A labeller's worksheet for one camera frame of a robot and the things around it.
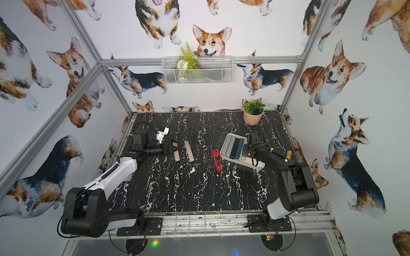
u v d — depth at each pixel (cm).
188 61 82
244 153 85
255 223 73
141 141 67
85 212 41
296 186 45
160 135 77
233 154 95
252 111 104
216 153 97
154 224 74
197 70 86
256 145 73
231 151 97
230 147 98
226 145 100
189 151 98
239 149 98
